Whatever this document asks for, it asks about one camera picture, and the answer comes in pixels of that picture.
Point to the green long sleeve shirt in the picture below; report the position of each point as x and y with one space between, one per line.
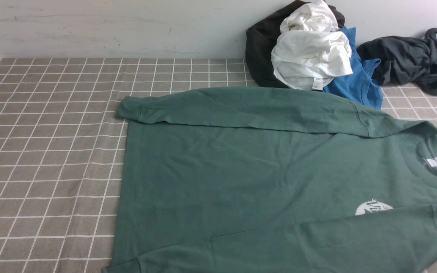
265 180

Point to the white crumpled shirt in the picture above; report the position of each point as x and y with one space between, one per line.
311 50

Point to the blue t-shirt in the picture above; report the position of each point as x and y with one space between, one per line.
359 86

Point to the black garment in pile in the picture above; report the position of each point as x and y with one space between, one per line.
262 37

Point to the grey checkered tablecloth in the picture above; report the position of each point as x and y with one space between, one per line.
62 149

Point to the dark grey crumpled garment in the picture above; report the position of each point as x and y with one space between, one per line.
404 60

